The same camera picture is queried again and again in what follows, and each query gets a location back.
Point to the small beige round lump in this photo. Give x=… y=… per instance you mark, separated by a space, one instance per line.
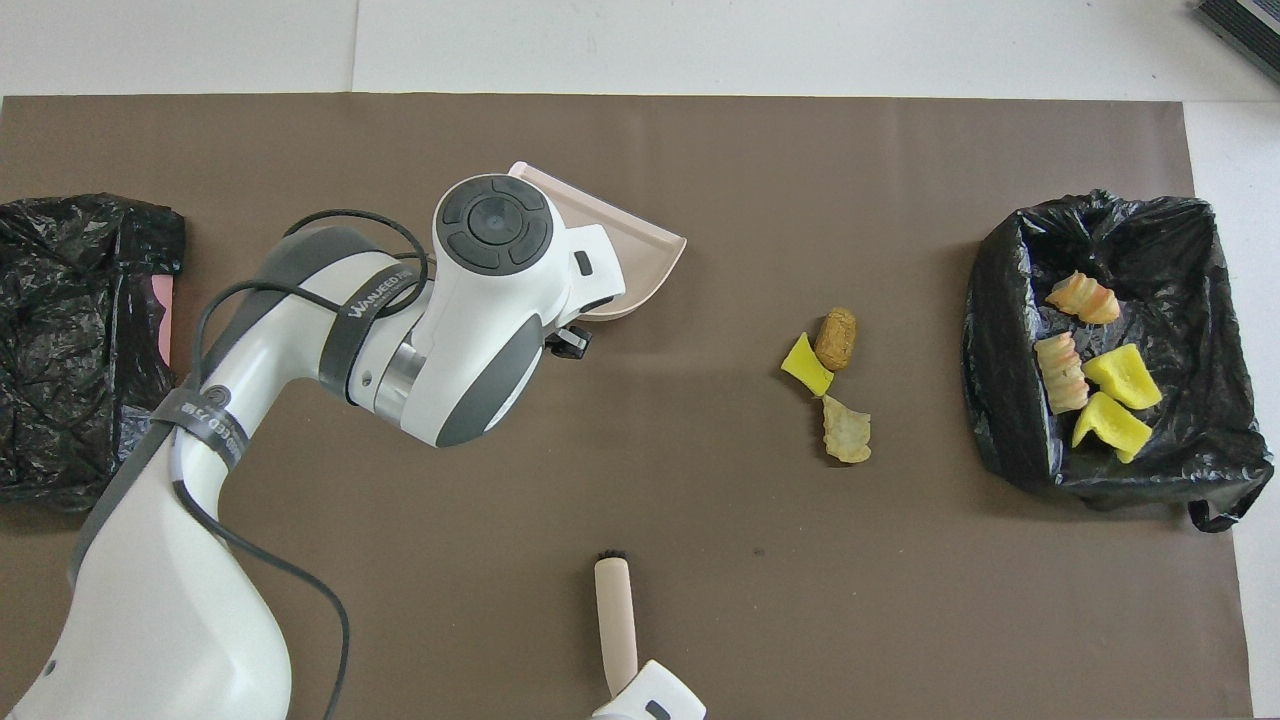
x=1085 y=300

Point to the pale greenish foam chunk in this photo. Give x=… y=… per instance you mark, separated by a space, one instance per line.
x=1060 y=375

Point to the black plastic trash bag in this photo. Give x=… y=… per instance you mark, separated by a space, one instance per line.
x=1000 y=400
x=60 y=330

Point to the beige plastic dustpan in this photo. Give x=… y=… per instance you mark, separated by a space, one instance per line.
x=640 y=270

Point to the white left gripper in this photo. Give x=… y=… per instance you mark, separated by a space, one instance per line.
x=598 y=265

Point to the pale jagged foam chunk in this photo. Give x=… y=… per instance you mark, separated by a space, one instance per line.
x=846 y=432

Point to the black ribbed device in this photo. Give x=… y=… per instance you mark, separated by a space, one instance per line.
x=1245 y=25

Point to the small yellow sponge wedge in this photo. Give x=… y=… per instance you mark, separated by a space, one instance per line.
x=806 y=366

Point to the brown cork-like lump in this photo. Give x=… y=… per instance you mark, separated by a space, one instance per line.
x=836 y=338

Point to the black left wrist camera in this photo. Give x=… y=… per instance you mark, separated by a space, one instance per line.
x=570 y=343

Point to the yellow sponge block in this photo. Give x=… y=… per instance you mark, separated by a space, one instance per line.
x=1122 y=378

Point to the pink plastic bin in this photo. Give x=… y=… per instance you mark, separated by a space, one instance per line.
x=165 y=320

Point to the brown table mat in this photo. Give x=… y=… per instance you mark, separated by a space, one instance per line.
x=800 y=150

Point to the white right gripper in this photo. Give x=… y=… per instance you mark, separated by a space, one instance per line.
x=650 y=695

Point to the beige brush with black bristles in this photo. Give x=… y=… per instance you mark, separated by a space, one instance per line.
x=615 y=610

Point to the yellow u-shaped sponge piece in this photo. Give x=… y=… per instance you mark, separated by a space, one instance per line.
x=1108 y=425

